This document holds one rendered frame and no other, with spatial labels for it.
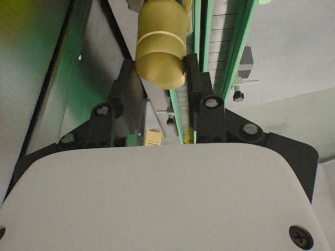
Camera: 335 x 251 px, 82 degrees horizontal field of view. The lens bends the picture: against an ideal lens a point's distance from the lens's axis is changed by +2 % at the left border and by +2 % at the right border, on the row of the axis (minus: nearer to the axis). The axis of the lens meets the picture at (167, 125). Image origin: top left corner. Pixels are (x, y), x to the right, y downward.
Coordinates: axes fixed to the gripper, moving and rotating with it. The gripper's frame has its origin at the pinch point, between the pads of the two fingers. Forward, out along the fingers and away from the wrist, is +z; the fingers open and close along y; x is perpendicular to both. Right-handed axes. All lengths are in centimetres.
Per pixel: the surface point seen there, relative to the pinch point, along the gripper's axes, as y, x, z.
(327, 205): 350, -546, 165
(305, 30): 41, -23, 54
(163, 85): -0.7, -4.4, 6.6
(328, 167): 370, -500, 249
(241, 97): 16.1, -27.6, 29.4
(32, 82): -12.7, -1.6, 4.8
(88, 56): -15.6, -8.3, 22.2
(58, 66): -12.0, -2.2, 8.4
